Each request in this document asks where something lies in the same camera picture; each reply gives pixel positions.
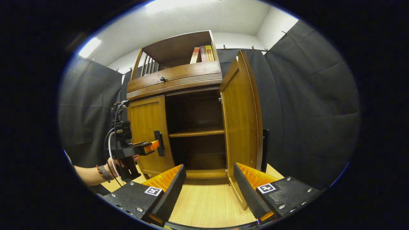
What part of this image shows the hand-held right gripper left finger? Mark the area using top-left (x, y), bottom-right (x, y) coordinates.
top-left (103, 164), bottom-right (187, 227)

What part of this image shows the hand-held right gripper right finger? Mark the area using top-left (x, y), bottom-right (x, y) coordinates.
top-left (234, 162), bottom-right (323, 225)

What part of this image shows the wooden shoe cabinet door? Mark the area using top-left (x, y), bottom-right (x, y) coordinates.
top-left (220, 50), bottom-right (269, 211)
top-left (127, 95), bottom-right (175, 176)

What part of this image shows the wooden double-door shoe cabinet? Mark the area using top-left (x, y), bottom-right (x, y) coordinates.
top-left (126, 30), bottom-right (269, 211)

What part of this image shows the wooden inner cabinet shelf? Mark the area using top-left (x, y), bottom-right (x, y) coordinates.
top-left (169, 127), bottom-right (225, 138)

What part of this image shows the dark wristband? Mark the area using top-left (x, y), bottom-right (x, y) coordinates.
top-left (96, 165), bottom-right (114, 183)

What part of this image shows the wooden drawer with black knob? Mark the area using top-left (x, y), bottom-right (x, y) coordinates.
top-left (126, 61), bottom-right (223, 101)

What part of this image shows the small ceiling light panel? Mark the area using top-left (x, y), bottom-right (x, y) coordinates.
top-left (78, 37), bottom-right (102, 58)

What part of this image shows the black backdrop cloth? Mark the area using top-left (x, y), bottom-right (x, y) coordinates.
top-left (58, 21), bottom-right (361, 189)

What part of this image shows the large ceiling light panel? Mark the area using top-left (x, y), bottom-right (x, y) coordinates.
top-left (145, 0), bottom-right (224, 13)

